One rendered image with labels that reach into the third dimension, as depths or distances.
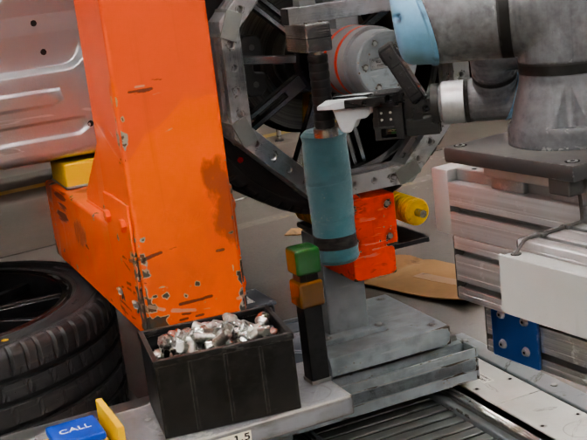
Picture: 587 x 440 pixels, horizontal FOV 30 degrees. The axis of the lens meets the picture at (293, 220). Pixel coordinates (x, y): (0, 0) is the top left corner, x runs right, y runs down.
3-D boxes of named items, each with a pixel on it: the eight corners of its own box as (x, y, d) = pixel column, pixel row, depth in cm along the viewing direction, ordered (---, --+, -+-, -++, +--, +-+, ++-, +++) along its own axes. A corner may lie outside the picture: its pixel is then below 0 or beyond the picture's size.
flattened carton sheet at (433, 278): (397, 256, 380) (396, 246, 379) (528, 278, 340) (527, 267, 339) (335, 280, 361) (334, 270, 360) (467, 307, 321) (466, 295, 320)
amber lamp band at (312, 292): (314, 298, 164) (312, 272, 164) (326, 305, 161) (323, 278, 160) (291, 304, 163) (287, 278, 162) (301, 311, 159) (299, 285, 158)
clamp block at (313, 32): (311, 48, 200) (308, 18, 198) (334, 50, 191) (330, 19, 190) (286, 51, 198) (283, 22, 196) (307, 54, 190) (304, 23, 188)
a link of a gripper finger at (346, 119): (320, 137, 191) (372, 131, 190) (315, 103, 190) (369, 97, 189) (320, 134, 194) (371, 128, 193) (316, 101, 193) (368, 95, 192)
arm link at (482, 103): (528, 58, 186) (532, 99, 192) (463, 65, 189) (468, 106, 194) (528, 85, 180) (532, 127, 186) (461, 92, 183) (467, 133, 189)
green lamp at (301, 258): (311, 266, 163) (307, 240, 162) (322, 271, 160) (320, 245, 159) (286, 271, 162) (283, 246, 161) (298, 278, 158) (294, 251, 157)
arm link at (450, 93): (461, 81, 185) (465, 76, 192) (434, 84, 186) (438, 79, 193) (465, 126, 186) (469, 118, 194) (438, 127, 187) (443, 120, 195)
